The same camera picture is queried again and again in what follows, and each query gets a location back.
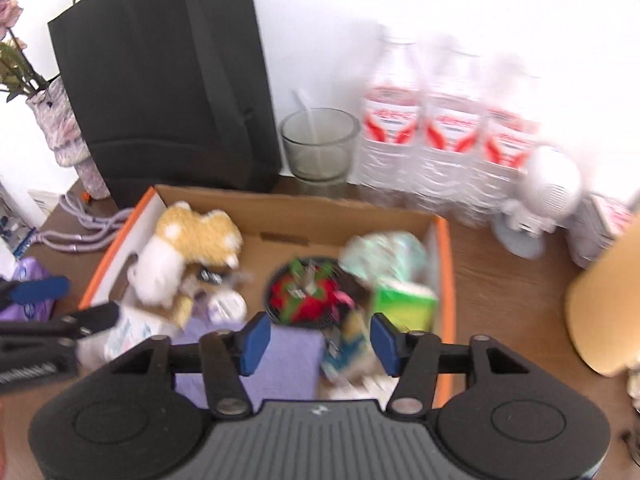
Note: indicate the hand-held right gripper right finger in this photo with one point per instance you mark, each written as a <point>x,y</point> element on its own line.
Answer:
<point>385,345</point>

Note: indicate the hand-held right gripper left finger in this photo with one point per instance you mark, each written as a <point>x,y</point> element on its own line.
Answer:
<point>255,345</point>

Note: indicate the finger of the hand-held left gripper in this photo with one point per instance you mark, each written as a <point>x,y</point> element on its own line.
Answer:
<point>42,287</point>
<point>85,321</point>

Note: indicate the lilac cloth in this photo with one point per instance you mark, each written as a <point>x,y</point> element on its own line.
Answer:
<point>290,365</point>

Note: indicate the green tissue box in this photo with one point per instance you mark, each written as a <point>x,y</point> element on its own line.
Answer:
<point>405,305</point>

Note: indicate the white printed wipes pack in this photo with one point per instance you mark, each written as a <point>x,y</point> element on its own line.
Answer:
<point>130,335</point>

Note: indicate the artificial strawberry with leaves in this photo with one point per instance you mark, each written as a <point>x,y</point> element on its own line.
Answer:
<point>315,305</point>

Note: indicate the red cardboard box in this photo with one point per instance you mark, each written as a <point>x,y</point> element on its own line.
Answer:
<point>300,220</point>

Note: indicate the purple tissue pack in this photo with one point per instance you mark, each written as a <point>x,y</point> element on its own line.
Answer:
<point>27,267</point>

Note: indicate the blue and yellow snack packet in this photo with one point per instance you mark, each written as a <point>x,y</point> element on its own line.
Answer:
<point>350,340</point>

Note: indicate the small white round lid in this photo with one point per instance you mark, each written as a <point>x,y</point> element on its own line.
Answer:
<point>227,306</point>

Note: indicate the crumpled pale green plastic bag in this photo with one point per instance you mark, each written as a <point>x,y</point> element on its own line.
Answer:
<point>385,255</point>

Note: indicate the white and yellow plush toy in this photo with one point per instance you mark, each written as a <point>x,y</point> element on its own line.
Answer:
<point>200,232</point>

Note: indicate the wrapped pale purple vase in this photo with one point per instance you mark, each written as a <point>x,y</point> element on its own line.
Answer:
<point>60,120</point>

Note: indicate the clear glass cup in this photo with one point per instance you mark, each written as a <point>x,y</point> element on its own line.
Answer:
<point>320,155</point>

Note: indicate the clear water bottle red label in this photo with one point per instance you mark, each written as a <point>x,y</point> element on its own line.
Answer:
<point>505,150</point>
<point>450,145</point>
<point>390,130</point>

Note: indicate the dried pink flowers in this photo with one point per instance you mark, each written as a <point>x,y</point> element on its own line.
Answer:
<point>17,77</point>

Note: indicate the yellow cylindrical object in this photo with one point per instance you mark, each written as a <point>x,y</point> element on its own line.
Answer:
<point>610,310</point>

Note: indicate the white robot-shaped speaker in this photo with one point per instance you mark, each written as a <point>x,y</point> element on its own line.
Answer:
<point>550,185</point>

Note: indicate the black paper bag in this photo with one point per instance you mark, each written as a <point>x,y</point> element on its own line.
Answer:
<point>160,85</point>

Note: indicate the clear straw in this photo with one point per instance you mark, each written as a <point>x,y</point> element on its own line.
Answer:
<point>306,107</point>

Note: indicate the white patterned box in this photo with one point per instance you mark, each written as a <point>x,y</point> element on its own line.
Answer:
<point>600,230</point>

